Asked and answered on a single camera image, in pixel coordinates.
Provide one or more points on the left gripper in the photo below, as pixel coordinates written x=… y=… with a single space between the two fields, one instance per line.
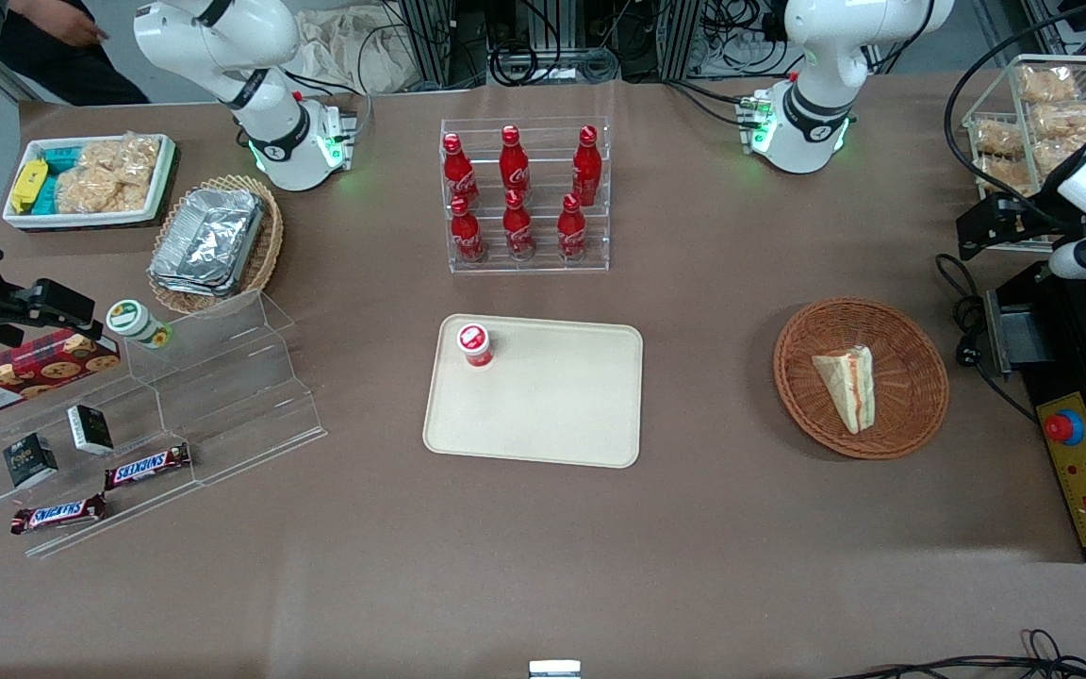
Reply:
x=1030 y=214

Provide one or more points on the triangular sandwich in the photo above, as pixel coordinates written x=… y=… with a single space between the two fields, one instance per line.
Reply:
x=849 y=391

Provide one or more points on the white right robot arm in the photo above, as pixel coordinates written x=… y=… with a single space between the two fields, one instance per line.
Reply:
x=265 y=123

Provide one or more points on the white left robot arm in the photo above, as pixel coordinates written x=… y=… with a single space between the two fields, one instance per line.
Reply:
x=816 y=104

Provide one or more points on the round brown wicker basket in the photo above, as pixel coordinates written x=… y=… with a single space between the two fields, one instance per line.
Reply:
x=911 y=377

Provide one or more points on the oval tan wicker basket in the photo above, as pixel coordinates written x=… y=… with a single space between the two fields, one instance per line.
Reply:
x=265 y=255

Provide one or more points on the beige plastic tray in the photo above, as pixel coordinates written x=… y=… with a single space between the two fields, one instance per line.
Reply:
x=552 y=405

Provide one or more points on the bagged fried snack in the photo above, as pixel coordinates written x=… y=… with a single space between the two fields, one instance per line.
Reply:
x=1003 y=174
x=997 y=139
x=1052 y=156
x=1066 y=120
x=1047 y=85

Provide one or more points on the red tartan cookie box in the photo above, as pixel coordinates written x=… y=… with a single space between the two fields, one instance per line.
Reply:
x=24 y=372

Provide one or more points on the green white yogurt cup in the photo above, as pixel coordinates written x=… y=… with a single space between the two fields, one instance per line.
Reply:
x=133 y=321

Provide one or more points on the white rectangular plastic bin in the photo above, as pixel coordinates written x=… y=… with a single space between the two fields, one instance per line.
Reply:
x=90 y=219

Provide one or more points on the yellow snack packet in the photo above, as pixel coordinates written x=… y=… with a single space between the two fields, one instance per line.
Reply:
x=29 y=184

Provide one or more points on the small black carton box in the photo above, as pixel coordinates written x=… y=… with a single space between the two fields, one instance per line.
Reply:
x=30 y=460
x=90 y=430

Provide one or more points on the teal snack packets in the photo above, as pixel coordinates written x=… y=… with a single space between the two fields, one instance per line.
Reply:
x=60 y=160

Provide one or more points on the clear bag of rice crackers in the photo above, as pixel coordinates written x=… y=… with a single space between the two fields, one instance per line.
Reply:
x=109 y=174

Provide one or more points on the black machine housing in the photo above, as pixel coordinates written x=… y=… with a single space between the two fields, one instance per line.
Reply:
x=1071 y=349

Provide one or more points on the stacked aluminium foil trays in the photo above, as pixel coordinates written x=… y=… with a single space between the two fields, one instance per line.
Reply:
x=208 y=240

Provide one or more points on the snickers chocolate bar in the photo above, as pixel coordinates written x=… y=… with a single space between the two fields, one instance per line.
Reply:
x=147 y=466
x=57 y=514

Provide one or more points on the clear acrylic stepped stand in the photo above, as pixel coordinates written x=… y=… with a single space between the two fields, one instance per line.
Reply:
x=232 y=396

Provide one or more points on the red emergency stop button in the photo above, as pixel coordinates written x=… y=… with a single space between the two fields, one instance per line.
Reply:
x=1063 y=427

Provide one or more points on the person in dark clothes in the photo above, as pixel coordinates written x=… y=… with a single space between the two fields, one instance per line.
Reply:
x=81 y=71

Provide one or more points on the beige crumpled cloth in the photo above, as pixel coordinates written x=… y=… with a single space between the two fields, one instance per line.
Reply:
x=354 y=52

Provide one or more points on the red cola bottle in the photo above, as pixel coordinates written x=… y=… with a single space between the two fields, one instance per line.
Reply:
x=458 y=174
x=513 y=165
x=467 y=236
x=518 y=231
x=571 y=234
x=586 y=170

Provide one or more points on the red lidded cup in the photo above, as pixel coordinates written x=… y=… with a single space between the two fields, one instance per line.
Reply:
x=474 y=343

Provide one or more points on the clear acrylic bottle rack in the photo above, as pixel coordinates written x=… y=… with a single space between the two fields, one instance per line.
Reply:
x=543 y=267

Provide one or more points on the small white device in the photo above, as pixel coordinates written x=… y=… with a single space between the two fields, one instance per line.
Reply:
x=554 y=670

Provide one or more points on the aluminium frame post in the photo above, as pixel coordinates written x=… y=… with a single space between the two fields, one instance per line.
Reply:
x=680 y=38
x=430 y=42

